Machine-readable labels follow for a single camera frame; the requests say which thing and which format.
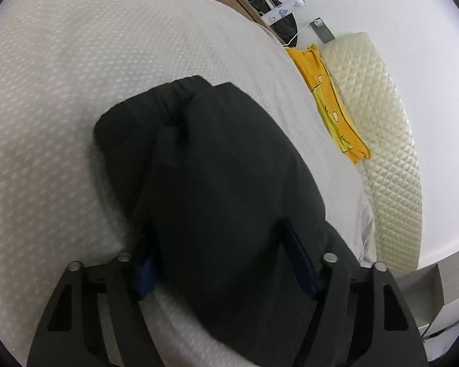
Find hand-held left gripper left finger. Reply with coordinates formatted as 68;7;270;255
27;237;165;367

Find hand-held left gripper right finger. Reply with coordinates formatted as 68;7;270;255
279;218;429;367

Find black pants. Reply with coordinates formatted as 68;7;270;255
94;74;362;367

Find grey bedside table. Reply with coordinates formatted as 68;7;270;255
396;262;445;339

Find cream quilted headboard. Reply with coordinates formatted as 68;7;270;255
318;32;424;276

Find yellow printed shirt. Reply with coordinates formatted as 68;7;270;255
285;45;372;166

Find white textured bed mattress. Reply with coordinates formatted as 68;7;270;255
0;0;376;367

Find black quilted bag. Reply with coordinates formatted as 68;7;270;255
240;0;299;45

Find white printed tube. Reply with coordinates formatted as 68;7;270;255
263;0;306;24

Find brown cardboard box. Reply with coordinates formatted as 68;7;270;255
210;0;287;46

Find white cable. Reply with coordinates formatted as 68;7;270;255
282;18;323;49

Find grey wall socket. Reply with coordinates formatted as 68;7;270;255
311;17;336;44

